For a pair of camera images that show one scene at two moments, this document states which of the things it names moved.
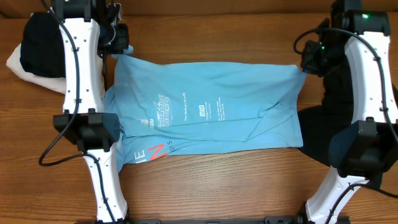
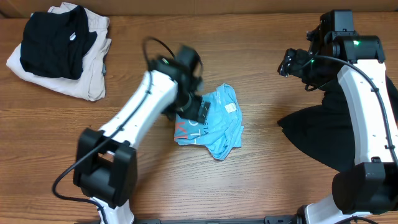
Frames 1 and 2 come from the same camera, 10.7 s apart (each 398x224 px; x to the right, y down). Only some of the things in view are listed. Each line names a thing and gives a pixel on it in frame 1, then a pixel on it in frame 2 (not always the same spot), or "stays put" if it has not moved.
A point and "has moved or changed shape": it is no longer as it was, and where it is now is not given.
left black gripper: x=122 y=43 -> x=191 y=111
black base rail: x=268 y=219 stays put
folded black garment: x=42 y=50 stays put
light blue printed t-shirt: x=166 y=107 has moved or changed shape
